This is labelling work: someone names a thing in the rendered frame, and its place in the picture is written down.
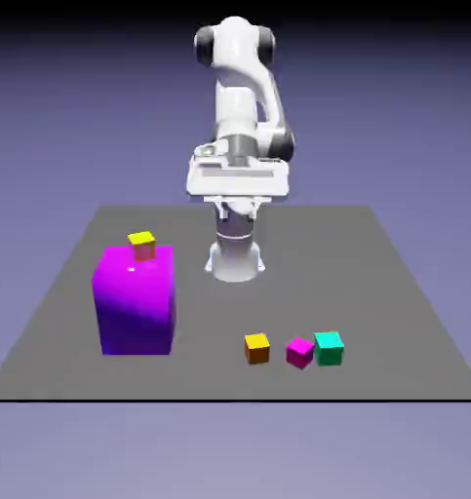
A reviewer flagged small magenta cube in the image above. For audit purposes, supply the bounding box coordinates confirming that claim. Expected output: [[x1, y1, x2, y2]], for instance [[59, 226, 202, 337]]
[[285, 336, 315, 370]]

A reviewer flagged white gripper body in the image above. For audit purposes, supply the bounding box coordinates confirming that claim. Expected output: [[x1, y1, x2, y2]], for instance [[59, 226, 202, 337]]
[[185, 154, 291, 205]]

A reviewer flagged small orange cube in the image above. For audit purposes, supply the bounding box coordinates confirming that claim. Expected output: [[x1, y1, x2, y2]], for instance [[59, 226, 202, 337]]
[[244, 332, 271, 365]]

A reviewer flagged small yellow cube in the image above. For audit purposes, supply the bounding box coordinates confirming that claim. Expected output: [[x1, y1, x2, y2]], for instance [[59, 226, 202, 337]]
[[127, 230, 157, 262]]

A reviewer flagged small teal cube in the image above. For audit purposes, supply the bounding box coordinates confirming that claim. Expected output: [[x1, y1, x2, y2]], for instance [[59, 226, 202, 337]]
[[313, 330, 345, 367]]

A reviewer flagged large magenta box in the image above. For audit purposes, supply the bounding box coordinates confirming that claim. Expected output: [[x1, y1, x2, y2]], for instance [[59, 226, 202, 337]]
[[91, 245, 177, 357]]

